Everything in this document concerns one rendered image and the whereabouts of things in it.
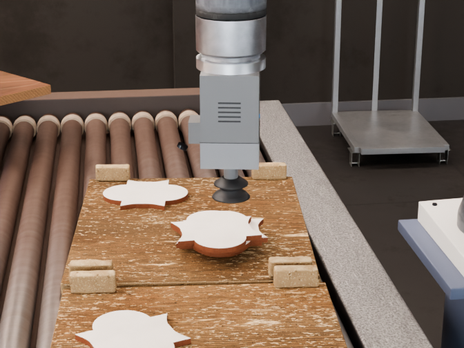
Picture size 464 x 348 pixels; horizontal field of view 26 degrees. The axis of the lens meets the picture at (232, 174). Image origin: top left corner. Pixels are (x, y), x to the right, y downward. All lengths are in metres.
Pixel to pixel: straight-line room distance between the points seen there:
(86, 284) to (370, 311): 0.37
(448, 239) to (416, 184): 2.86
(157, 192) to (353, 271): 0.38
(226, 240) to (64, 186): 0.45
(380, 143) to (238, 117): 3.60
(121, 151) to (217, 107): 0.88
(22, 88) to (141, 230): 0.52
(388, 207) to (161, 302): 2.94
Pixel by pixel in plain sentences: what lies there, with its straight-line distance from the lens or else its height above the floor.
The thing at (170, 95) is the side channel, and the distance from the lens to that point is 2.20.
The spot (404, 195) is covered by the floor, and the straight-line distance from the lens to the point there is 4.33.
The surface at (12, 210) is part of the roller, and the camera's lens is 1.69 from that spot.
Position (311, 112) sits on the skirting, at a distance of 5.22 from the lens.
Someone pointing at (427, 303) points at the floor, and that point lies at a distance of 3.42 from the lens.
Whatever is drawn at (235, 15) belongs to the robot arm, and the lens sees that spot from 1.04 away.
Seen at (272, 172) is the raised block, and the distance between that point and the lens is 1.72.
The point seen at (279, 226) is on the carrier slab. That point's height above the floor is 0.94.
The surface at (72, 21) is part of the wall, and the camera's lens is 5.00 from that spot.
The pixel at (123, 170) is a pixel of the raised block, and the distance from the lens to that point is 1.72.
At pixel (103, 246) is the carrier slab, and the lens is 1.47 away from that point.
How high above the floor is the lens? 1.53
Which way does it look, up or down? 20 degrees down
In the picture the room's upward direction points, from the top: straight up
